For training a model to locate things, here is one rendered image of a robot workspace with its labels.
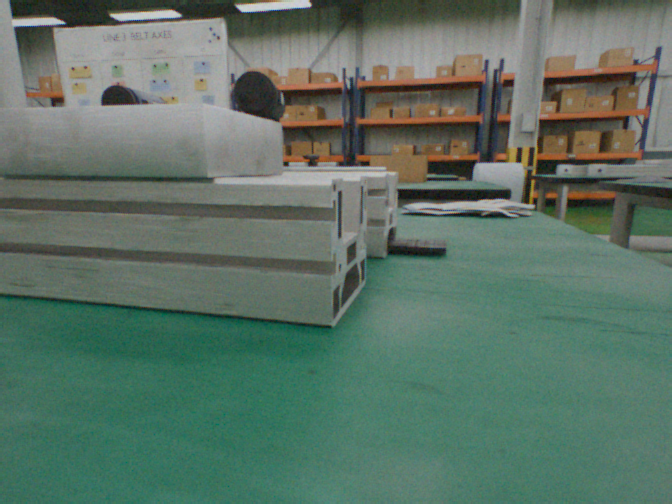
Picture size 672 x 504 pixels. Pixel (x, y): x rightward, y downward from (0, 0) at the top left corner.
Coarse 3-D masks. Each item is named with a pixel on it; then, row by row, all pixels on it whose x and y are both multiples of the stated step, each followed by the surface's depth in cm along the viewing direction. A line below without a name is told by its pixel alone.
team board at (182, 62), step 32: (64, 32) 346; (96, 32) 340; (128, 32) 334; (160, 32) 328; (192, 32) 322; (224, 32) 317; (64, 64) 352; (96, 64) 345; (128, 64) 339; (160, 64) 333; (192, 64) 327; (224, 64) 321; (64, 96) 357; (96, 96) 351; (160, 96) 339; (192, 96) 333; (224, 96) 327
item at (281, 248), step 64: (0, 192) 28; (64, 192) 27; (128, 192) 25; (192, 192) 24; (256, 192) 23; (320, 192) 22; (0, 256) 29; (64, 256) 28; (128, 256) 28; (192, 256) 26; (256, 256) 24; (320, 256) 23; (320, 320) 24
